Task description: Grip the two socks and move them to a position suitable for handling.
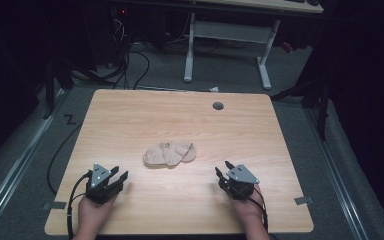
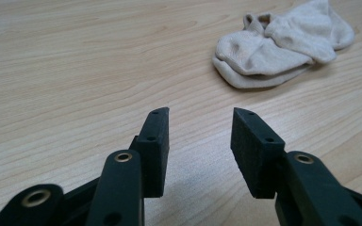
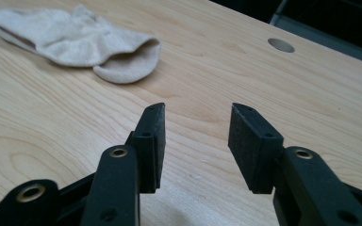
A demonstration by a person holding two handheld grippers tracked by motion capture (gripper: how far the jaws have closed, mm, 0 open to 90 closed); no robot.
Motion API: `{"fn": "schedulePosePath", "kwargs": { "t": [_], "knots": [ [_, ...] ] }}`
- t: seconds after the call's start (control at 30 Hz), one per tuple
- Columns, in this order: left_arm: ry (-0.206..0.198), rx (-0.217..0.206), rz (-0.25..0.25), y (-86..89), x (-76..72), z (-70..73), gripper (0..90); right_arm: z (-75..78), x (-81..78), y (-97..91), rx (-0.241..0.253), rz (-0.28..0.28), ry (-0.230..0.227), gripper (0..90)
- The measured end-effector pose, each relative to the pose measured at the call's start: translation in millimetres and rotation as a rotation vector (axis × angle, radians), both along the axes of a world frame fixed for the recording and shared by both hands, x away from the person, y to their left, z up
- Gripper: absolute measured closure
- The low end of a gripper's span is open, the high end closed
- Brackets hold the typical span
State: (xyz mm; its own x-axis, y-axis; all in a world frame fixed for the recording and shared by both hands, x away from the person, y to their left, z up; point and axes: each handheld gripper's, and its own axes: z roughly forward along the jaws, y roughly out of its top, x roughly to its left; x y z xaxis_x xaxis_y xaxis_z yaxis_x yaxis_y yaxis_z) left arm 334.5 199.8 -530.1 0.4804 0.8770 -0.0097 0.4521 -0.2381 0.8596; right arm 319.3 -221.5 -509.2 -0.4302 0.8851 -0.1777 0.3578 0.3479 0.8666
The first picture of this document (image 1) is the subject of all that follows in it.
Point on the white metal-legged desk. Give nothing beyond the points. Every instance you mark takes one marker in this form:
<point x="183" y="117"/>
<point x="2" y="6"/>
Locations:
<point x="233" y="31"/>

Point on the crumpled white paper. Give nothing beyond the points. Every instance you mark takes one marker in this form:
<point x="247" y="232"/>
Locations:
<point x="214" y="89"/>

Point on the black metal stand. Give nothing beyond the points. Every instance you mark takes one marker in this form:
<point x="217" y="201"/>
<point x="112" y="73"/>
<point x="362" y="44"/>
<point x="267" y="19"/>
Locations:
<point x="49" y="90"/>

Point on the beige cloth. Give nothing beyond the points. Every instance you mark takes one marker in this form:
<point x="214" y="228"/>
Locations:
<point x="168" y="155"/>

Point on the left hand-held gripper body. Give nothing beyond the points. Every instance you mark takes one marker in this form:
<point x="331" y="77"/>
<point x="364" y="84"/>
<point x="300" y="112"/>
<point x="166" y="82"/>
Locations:
<point x="96" y="191"/>

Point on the grey tape piece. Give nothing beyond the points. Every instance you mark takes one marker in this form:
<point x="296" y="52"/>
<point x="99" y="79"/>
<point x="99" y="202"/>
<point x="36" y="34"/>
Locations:
<point x="55" y="205"/>
<point x="303" y="200"/>

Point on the person's right hand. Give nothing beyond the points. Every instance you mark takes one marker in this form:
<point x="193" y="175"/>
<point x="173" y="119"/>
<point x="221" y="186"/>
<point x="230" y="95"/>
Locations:
<point x="250" y="210"/>

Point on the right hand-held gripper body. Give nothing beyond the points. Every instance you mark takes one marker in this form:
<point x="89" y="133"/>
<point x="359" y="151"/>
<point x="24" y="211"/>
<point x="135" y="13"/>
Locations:
<point x="240" y="186"/>

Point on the person's left hand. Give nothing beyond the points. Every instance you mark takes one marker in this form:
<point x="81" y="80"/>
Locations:
<point x="91" y="213"/>

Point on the metal floor rail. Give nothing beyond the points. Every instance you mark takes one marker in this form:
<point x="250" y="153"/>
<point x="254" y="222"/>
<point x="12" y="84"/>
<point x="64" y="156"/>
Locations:
<point x="336" y="180"/>
<point x="16" y="166"/>

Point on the small red object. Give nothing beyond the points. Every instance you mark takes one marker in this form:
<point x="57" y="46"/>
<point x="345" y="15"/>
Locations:
<point x="287" y="47"/>

